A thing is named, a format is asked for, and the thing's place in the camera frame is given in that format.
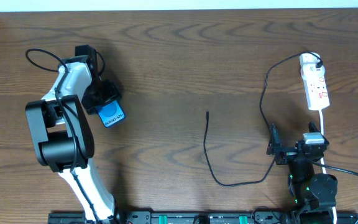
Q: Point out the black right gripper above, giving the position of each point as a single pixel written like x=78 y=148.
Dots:
x=289 y=152

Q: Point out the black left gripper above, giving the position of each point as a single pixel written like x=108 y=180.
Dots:
x=103 y=100

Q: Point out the blue Galaxy smartphone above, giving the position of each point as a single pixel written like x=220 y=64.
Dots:
x=111 y=114

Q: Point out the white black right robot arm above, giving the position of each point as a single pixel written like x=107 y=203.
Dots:
x=314 y=193

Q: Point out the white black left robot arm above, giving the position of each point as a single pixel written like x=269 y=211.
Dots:
x=62 y=137

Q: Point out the white USB charger plug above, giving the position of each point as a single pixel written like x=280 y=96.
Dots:
x=311 y=71

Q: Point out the white power strip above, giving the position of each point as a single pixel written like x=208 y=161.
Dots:
x=316 y=90

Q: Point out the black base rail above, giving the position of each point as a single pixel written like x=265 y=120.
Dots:
x=263 y=217

